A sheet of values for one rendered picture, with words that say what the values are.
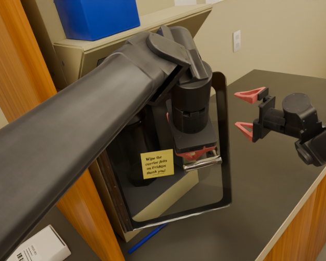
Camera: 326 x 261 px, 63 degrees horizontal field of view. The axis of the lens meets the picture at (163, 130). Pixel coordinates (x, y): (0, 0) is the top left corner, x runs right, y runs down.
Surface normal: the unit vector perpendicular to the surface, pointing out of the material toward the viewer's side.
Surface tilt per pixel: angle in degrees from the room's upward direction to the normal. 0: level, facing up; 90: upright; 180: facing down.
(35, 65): 90
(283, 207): 0
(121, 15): 90
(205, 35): 90
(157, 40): 45
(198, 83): 25
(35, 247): 0
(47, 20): 90
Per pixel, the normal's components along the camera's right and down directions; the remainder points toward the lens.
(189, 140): -0.08, -0.56
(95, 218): 0.67, 0.28
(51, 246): -0.17, -0.85
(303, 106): -0.46, -0.53
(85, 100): 0.51, -0.60
